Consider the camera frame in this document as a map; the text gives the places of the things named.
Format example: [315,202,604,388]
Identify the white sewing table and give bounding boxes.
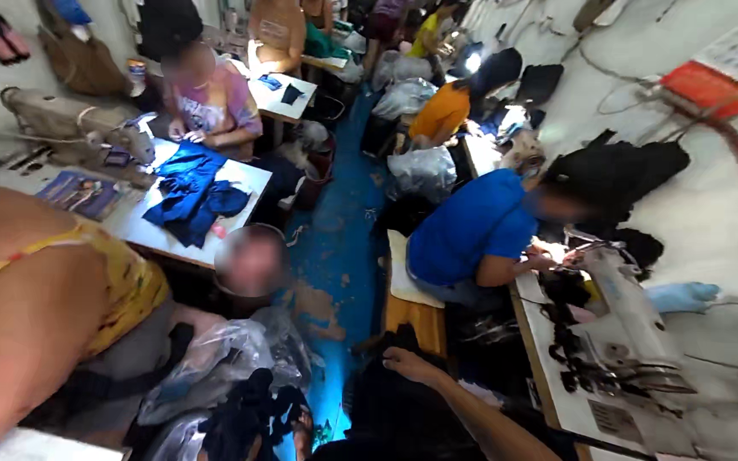
[510,266,671,461]
[0,134,274,271]

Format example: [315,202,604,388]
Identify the person's right hand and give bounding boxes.
[382,346,449,389]

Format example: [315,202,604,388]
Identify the purple magazine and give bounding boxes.
[35,169,124,222]

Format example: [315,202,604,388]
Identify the black hanging garments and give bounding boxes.
[543,130,691,226]

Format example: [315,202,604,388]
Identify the beige sewing machine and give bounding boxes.
[0,86,156,188]

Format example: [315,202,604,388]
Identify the black garment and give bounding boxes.
[348,323,456,443]

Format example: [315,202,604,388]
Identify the light blue cloth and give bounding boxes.
[644,282,721,315]

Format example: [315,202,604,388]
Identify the brown hanging bag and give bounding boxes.
[36,23,129,97]

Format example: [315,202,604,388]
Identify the round bucket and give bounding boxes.
[214,223,290,299]

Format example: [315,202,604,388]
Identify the white seat cloth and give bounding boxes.
[387,229,446,309]

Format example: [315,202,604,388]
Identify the person's left hand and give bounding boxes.
[293,405,314,461]

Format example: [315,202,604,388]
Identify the plastic bottle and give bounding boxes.
[126,58,147,98]

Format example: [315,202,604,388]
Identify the white work table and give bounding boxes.
[229,59,318,124]
[464,130,504,179]

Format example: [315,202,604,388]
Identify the person's right forearm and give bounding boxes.
[434,371,562,461]

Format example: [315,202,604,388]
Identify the pile of black fabric pieces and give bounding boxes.
[538,269,602,393]

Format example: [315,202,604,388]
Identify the blue garment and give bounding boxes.
[142,140,252,249]

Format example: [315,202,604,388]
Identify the dark navy garments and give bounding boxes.
[199,368,311,461]

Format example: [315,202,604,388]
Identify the person's body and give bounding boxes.
[308,410,492,461]

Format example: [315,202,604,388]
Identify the yellow wooden bench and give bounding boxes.
[384,256,448,358]

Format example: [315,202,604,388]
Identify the large clear plastic bag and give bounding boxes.
[138,306,319,461]

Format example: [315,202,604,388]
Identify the dark red bucket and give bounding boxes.
[296,130,337,211]

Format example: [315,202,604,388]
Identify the white sewing machine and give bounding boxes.
[555,243,698,395]

